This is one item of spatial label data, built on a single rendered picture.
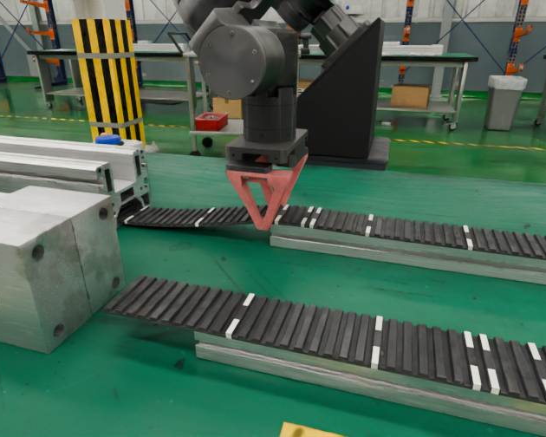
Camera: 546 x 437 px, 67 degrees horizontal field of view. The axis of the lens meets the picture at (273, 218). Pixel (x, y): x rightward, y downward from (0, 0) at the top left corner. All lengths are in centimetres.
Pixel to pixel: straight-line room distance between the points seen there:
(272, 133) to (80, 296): 23
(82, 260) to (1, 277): 6
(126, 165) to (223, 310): 31
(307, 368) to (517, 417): 13
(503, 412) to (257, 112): 32
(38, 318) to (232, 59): 25
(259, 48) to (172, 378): 26
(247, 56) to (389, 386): 26
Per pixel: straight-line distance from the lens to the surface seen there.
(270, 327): 31
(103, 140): 71
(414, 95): 520
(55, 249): 35
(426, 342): 31
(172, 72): 906
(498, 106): 534
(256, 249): 48
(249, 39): 35
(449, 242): 45
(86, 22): 378
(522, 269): 49
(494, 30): 805
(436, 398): 31
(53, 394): 34
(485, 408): 31
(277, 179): 42
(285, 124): 43
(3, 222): 38
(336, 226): 46
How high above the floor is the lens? 101
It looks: 24 degrees down
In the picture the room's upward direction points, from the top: straight up
